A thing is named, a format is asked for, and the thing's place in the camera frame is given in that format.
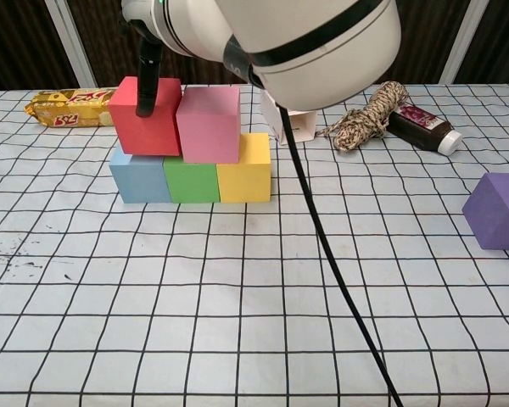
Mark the yellow foam cube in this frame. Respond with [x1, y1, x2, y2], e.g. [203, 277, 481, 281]
[215, 132, 272, 204]

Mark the green foam cube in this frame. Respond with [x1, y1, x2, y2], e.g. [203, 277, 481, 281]
[163, 155, 221, 204]

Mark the pink foam cube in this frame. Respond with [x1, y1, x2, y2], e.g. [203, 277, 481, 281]
[176, 86, 242, 164]

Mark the light blue foam cube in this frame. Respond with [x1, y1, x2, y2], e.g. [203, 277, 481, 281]
[109, 146, 173, 204]

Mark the red foam cube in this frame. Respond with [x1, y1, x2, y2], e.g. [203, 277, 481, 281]
[108, 76, 183, 157]

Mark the purple foam cube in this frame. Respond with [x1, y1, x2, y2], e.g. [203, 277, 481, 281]
[461, 171, 509, 251]

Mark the white carton box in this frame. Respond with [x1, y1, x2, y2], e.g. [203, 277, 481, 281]
[258, 91, 318, 147]

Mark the white black checkered tablecloth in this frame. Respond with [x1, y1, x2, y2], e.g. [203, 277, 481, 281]
[0, 82, 509, 407]

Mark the dark juice bottle white cap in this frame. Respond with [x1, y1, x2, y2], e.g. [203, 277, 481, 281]
[388, 101, 463, 156]

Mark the gold snack package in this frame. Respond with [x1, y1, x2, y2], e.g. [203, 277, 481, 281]
[24, 87, 120, 129]

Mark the dark brown ribbed panel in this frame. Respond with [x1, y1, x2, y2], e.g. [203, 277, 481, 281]
[453, 0, 509, 85]
[0, 0, 76, 91]
[364, 0, 472, 85]
[65, 0, 249, 88]

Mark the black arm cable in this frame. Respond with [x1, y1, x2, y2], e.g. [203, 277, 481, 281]
[279, 105, 404, 407]

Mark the beige twine rope bundle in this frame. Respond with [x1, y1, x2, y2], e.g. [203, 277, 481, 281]
[316, 81, 410, 153]

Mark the white partition frame post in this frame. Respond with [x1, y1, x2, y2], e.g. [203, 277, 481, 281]
[439, 0, 491, 85]
[44, 0, 95, 90]

